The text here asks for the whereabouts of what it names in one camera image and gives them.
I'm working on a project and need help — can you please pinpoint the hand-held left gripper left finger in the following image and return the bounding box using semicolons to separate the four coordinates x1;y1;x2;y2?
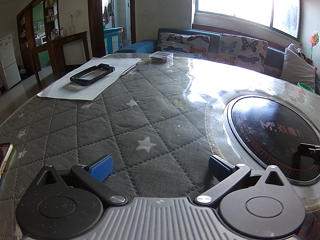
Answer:
32;155;127;205

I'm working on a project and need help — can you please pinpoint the dark wooden wall cabinet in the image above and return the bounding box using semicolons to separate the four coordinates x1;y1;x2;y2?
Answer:
16;0;60;68

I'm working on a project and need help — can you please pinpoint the colourful pinwheel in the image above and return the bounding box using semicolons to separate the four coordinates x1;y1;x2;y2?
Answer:
309;31;320;64

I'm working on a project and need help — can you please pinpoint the grey quilted star table cover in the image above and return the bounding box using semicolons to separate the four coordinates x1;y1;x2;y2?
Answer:
0;52;320;240

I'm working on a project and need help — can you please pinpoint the grey pillow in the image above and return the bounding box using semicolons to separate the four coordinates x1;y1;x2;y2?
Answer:
280;47;316;90

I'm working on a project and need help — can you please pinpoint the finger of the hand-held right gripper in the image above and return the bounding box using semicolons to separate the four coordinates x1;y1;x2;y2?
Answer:
291;143;320;166

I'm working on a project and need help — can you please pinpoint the black white plush toy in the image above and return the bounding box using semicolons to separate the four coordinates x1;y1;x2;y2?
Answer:
287;42;312;64

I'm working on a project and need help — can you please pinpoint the butterfly print cushion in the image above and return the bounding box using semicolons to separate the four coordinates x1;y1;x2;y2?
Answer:
217;34;268;68
157;32;211;60

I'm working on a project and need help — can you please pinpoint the blue low cabinet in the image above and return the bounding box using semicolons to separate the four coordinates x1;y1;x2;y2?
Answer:
104;27;123;55

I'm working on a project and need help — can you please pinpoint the black plastic frame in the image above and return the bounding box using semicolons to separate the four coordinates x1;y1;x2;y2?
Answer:
69;63;116;87

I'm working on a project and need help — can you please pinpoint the round black induction cooktop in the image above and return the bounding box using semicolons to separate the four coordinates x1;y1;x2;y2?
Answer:
224;95;320;186

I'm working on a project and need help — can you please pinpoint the hanging grey towel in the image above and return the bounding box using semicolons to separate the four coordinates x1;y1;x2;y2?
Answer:
103;2;115;25

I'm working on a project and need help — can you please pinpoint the clear plastic box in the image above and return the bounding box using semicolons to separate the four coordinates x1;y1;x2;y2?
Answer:
149;51;174;63

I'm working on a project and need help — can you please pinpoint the dark wooden side table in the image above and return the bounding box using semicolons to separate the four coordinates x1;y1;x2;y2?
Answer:
29;31;91;89

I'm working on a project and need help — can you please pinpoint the dark wooden door frame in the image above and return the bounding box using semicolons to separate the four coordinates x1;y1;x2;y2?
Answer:
88;0;136;58

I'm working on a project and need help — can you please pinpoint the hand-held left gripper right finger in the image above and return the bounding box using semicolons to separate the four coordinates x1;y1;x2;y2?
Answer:
195;155;292;205

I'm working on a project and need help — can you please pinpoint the white refrigerator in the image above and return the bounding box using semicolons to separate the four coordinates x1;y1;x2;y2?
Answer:
0;34;22;90

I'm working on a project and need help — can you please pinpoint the smartphone with gold edge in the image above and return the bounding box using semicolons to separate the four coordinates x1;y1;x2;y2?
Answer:
0;142;14;174

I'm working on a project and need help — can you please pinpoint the green plastic bowl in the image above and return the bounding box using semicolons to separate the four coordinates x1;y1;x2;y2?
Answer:
297;82;315;92

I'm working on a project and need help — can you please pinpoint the window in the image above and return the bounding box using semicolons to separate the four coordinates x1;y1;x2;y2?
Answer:
191;0;303;40

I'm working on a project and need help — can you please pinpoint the white paper sheet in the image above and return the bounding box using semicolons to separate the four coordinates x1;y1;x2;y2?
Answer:
37;57;142;101

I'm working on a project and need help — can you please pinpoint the blue sofa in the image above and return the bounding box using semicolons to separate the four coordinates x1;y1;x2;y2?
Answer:
114;28;320;93

